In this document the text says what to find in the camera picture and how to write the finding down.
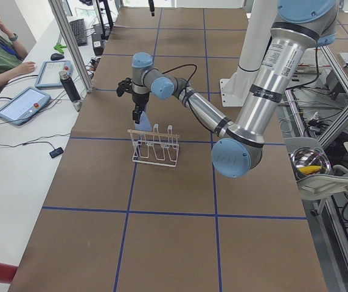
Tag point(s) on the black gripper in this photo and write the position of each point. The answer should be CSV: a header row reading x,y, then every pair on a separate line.
x,y
139,100

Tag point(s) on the light blue plastic cup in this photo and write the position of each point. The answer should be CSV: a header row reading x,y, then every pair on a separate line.
x,y
144,123

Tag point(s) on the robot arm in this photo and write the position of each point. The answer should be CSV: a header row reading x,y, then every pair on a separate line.
x,y
278,34

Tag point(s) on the black thermos bottle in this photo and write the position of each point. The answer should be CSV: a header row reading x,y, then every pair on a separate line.
x,y
69,86

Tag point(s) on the small black device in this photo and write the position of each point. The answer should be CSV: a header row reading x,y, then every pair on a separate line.
x,y
56,152

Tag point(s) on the upper teach pendant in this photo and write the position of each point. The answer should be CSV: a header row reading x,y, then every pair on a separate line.
x,y
48,77

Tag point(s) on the teach pendant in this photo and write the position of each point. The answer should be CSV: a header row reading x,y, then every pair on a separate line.
x,y
48,77
24,106

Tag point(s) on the black computer mouse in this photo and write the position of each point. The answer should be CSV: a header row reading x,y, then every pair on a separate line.
x,y
56,56

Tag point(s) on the green plastic object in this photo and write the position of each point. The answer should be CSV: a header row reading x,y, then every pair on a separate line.
x,y
59,48

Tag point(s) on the black keyboard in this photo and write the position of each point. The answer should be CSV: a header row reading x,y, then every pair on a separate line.
x,y
79,31

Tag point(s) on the lower teach pendant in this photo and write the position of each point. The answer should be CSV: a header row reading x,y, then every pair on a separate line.
x,y
24,106

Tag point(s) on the enamel pot with lid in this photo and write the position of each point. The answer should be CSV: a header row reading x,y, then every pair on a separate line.
x,y
308,161

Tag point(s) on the white wire cup holder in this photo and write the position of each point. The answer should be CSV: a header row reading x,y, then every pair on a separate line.
x,y
155,148

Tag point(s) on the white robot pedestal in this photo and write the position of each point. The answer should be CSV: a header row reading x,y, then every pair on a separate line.
x,y
262,15

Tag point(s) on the aluminium frame post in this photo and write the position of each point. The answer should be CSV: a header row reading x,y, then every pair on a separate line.
x,y
68,36

